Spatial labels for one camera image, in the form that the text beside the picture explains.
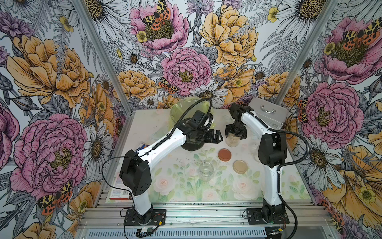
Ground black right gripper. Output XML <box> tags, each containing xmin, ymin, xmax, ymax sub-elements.
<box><xmin>225</xmin><ymin>119</ymin><xmax>247</xmax><ymax>140</ymax></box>

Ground glass jar beige lid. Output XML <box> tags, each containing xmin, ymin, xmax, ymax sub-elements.
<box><xmin>252</xmin><ymin>147</ymin><xmax>260</xmax><ymax>162</ymax></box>
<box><xmin>226</xmin><ymin>133</ymin><xmax>241</xmax><ymax>147</ymax></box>

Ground glass jar orange lid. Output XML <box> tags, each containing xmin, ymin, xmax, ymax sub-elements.
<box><xmin>199</xmin><ymin>161</ymin><xmax>215</xmax><ymax>182</ymax></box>

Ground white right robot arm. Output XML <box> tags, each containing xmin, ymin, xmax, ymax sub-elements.
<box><xmin>225</xmin><ymin>103</ymin><xmax>289</xmax><ymax>224</ymax></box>

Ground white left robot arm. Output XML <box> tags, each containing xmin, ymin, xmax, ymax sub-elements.
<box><xmin>119</xmin><ymin>110</ymin><xmax>223</xmax><ymax>226</ymax></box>

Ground silver metal case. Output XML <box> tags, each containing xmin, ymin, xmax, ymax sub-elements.
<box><xmin>249</xmin><ymin>98</ymin><xmax>288</xmax><ymax>129</ymax></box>

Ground green plastic bin liner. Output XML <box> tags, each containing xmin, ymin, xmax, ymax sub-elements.
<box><xmin>169</xmin><ymin>97</ymin><xmax>210</xmax><ymax>129</ymax></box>

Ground blue snack packet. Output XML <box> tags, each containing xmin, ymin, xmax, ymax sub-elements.
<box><xmin>137</xmin><ymin>144</ymin><xmax>148</xmax><ymax>151</ymax></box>

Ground pink red packet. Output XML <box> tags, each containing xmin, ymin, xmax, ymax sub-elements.
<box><xmin>108</xmin><ymin>173</ymin><xmax>130</xmax><ymax>200</ymax></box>

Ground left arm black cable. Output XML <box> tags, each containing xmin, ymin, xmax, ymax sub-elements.
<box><xmin>101</xmin><ymin>98</ymin><xmax>214</xmax><ymax>198</ymax></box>

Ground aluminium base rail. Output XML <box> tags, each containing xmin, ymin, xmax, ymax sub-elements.
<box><xmin>77</xmin><ymin>201</ymin><xmax>339</xmax><ymax>239</ymax></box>

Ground aluminium frame post left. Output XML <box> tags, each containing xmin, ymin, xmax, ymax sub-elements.
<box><xmin>73</xmin><ymin>1</ymin><xmax>134</xmax><ymax>116</ymax></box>

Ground aluminium frame post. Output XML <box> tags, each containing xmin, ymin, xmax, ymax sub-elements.
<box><xmin>273</xmin><ymin>0</ymin><xmax>339</xmax><ymax>105</ymax></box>
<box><xmin>73</xmin><ymin>1</ymin><xmax>134</xmax><ymax>116</ymax></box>

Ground aluminium frame post right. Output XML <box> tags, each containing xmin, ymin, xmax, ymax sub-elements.
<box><xmin>273</xmin><ymin>0</ymin><xmax>339</xmax><ymax>105</ymax></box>

